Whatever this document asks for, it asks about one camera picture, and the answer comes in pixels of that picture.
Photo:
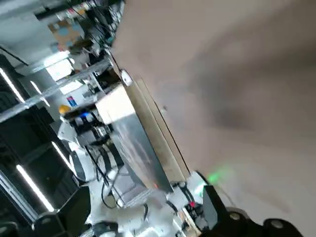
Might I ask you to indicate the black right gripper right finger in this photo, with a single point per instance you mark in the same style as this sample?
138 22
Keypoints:
222 222

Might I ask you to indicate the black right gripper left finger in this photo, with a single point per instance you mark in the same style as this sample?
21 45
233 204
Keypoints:
66 219

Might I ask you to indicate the dark hand-print book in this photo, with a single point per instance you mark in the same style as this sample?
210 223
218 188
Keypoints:
148 138

